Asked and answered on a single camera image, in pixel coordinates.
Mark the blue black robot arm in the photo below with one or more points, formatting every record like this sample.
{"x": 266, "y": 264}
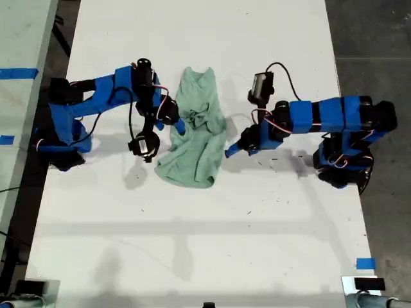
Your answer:
{"x": 102, "y": 90}
{"x": 334, "y": 115}

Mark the long blue tape strip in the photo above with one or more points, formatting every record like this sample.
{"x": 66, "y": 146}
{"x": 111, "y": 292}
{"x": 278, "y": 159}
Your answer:
{"x": 17, "y": 73}

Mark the black stand leg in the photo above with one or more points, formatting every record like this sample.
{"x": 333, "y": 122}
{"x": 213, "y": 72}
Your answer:
{"x": 62, "y": 35}

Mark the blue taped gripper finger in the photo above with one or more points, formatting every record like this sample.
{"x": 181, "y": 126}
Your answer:
{"x": 237, "y": 150}
{"x": 234, "y": 146}
{"x": 180, "y": 127}

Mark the black labelled camera box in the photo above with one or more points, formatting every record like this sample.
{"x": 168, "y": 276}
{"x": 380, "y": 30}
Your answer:
{"x": 143, "y": 147}

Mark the grey blue tube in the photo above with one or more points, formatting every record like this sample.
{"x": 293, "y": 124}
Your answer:
{"x": 369, "y": 301}
{"x": 19, "y": 303}

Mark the square blue tape piece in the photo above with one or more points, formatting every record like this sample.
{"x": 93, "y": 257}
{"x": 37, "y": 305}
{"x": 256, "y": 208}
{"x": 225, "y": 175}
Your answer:
{"x": 366, "y": 263}

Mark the pale green T-shirt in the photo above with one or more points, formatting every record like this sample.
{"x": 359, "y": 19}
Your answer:
{"x": 199, "y": 154}

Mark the pale side table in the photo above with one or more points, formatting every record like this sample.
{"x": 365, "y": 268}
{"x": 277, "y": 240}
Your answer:
{"x": 19, "y": 38}

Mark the tiny black block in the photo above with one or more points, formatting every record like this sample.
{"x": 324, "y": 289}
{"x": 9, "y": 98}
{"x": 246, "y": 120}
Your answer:
{"x": 208, "y": 305}

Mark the small black box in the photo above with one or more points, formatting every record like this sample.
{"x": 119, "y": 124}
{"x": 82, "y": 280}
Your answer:
{"x": 29, "y": 287}
{"x": 369, "y": 284}

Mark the grey black camera box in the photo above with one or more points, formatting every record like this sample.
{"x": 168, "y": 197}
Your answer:
{"x": 261, "y": 86}

